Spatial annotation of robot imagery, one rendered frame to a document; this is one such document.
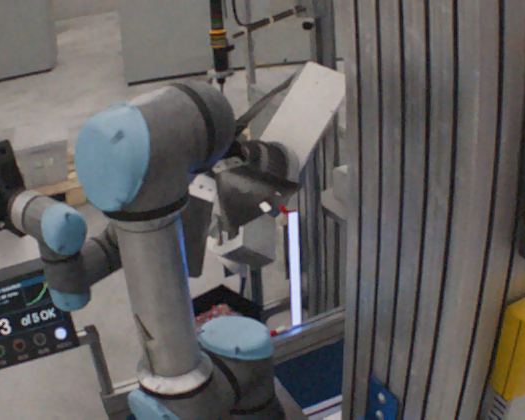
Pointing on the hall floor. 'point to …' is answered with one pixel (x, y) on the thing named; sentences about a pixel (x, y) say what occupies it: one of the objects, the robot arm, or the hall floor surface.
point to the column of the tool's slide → (329, 157)
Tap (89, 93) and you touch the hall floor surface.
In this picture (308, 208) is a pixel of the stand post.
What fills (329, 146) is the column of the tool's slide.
